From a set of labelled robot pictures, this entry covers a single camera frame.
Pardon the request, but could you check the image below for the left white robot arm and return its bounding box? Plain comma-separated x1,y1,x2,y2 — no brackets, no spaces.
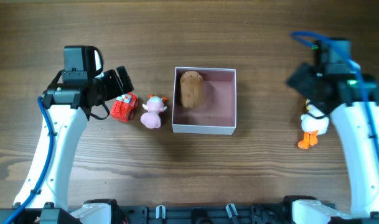
0,66,134,223

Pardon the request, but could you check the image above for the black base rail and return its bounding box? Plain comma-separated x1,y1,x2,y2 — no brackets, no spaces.
67,195,336,224

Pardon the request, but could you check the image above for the red toy truck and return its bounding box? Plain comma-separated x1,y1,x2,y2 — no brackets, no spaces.
110,93,139,122

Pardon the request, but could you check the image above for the pink pig toy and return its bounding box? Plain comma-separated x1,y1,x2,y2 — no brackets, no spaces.
140,95,168,129

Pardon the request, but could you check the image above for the white box pink inside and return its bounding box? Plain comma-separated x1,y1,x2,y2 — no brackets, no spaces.
171,67,237,135

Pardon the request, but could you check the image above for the left blue cable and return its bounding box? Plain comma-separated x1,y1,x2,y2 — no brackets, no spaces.
2,96,55,224

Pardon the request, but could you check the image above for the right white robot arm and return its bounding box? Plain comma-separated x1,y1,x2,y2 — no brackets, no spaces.
286,32,379,223

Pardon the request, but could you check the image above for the white plush duck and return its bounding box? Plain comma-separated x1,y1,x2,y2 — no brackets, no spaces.
297,100,329,149

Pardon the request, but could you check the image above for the brown plush toy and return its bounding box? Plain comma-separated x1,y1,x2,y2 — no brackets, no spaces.
180,71,205,109

